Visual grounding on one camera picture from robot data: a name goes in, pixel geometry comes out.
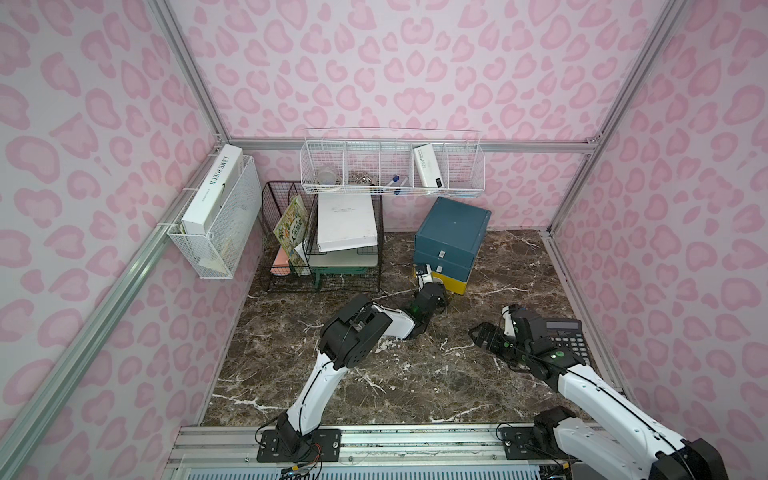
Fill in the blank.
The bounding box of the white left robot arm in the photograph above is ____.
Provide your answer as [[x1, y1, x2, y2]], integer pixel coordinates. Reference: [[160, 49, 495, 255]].
[[276, 282, 446, 452]]

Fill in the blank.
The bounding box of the black wire file rack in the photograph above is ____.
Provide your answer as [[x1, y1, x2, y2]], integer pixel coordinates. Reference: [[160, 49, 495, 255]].
[[258, 181, 383, 293]]

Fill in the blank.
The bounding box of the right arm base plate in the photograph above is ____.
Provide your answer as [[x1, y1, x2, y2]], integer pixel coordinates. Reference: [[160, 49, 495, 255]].
[[496, 423, 556, 461]]

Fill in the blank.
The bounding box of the white wire wall basket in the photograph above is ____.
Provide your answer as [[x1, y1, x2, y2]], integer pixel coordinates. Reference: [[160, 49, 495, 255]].
[[299, 127, 485, 198]]

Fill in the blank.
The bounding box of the teal drawer cabinet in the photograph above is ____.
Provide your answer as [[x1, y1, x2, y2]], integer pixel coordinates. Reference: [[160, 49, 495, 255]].
[[413, 197, 491, 283]]

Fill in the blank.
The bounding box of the white wire side basket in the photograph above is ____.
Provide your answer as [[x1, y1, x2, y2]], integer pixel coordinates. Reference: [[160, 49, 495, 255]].
[[168, 155, 262, 280]]

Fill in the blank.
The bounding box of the green stool frame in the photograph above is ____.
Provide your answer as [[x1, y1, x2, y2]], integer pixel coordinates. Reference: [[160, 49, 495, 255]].
[[312, 267, 380, 292]]

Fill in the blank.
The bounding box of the colorful picture book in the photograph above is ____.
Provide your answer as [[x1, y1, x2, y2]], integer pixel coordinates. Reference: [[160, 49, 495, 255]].
[[273, 195, 309, 269]]

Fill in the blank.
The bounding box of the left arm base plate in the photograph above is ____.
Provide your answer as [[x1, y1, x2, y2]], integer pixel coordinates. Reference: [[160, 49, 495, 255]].
[[256, 428, 342, 463]]

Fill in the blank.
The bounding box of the white book box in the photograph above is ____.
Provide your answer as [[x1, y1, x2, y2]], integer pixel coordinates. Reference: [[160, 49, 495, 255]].
[[181, 144, 245, 235]]

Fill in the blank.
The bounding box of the yellow drawer cabinet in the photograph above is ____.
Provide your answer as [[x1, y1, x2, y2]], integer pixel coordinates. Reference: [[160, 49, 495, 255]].
[[432, 271, 467, 295]]

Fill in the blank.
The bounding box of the black calculator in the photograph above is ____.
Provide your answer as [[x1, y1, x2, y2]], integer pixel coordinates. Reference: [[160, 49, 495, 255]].
[[545, 318, 594, 366]]

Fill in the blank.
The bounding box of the white small box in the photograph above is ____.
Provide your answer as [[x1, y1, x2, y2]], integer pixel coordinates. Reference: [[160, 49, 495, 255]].
[[413, 144, 444, 194]]

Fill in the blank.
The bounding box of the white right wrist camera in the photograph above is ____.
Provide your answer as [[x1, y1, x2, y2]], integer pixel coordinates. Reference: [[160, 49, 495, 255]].
[[501, 305, 516, 338]]

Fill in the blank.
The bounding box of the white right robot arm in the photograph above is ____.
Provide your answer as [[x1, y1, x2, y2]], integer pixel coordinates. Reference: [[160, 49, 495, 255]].
[[469, 304, 728, 479]]

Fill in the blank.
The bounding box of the white paper stack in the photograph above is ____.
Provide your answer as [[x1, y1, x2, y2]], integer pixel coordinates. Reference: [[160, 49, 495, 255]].
[[317, 193, 378, 253]]

